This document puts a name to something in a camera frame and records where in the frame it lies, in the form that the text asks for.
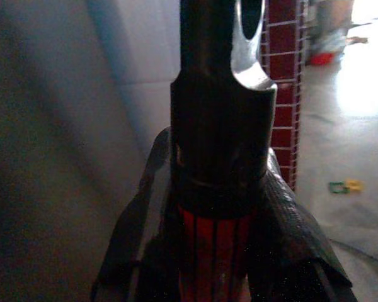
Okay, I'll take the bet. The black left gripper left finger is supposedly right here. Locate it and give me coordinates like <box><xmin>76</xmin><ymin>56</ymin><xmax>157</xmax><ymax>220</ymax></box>
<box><xmin>90</xmin><ymin>127</ymin><xmax>180</xmax><ymax>302</ymax></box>

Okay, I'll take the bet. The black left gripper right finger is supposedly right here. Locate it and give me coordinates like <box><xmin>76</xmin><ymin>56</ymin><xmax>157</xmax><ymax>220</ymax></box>
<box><xmin>245</xmin><ymin>147</ymin><xmax>358</xmax><ymax>302</ymax></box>

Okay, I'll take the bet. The black and red broom handle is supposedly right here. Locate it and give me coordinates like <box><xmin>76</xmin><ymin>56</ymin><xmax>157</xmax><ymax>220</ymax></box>
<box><xmin>169</xmin><ymin>0</ymin><xmax>277</xmax><ymax>302</ymax></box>

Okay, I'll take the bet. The green plastic toy block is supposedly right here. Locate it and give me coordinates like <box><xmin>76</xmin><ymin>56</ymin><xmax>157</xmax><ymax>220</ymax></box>
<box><xmin>329</xmin><ymin>181</ymin><xmax>350</xmax><ymax>194</ymax></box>

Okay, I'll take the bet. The yellow plastic toy block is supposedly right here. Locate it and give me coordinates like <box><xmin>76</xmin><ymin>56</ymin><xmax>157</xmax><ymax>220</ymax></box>
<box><xmin>345</xmin><ymin>178</ymin><xmax>365</xmax><ymax>193</ymax></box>

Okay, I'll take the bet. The red plastic container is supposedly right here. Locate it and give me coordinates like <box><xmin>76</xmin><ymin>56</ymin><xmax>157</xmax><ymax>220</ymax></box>
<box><xmin>310</xmin><ymin>52</ymin><xmax>336</xmax><ymax>66</ymax></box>

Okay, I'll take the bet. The grey clutter pile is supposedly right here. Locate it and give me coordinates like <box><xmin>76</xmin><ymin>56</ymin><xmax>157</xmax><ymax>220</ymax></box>
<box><xmin>305</xmin><ymin>0</ymin><xmax>371</xmax><ymax>54</ymax></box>

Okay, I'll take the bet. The red wire grid rack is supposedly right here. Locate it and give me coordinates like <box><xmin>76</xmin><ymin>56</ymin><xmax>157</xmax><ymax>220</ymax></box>
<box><xmin>260</xmin><ymin>0</ymin><xmax>306</xmax><ymax>191</ymax></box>

